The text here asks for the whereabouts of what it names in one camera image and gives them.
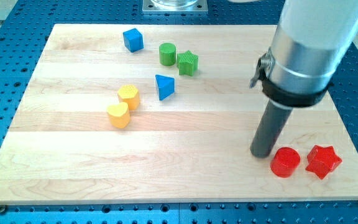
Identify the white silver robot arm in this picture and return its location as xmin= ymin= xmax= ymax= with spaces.
xmin=250 ymin=0 xmax=358 ymax=108

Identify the green star block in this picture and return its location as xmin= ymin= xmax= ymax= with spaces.
xmin=177 ymin=50 xmax=198 ymax=77

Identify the red star block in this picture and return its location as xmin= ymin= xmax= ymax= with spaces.
xmin=305 ymin=145 xmax=342 ymax=180

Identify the blue triangle block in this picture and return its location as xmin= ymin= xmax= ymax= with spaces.
xmin=155 ymin=75 xmax=175 ymax=101

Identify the yellow hexagon block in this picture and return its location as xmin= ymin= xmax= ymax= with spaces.
xmin=117 ymin=85 xmax=140 ymax=110

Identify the yellow heart block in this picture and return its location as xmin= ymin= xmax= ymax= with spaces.
xmin=107 ymin=102 xmax=131 ymax=129

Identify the green cylinder block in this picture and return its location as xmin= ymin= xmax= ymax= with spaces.
xmin=159 ymin=43 xmax=177 ymax=66

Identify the light wooden board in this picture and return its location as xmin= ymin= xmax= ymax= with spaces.
xmin=0 ymin=24 xmax=358 ymax=205

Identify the blue cube block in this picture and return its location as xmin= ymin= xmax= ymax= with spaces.
xmin=122 ymin=28 xmax=144 ymax=53

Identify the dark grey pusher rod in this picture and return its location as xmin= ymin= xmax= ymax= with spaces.
xmin=250 ymin=100 xmax=293 ymax=158

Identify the red cylinder block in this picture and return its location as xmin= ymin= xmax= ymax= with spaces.
xmin=270 ymin=147 xmax=301 ymax=178

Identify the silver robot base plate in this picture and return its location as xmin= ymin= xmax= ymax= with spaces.
xmin=142 ymin=0 xmax=208 ymax=14

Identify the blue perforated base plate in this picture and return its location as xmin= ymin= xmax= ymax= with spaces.
xmin=0 ymin=1 xmax=358 ymax=223

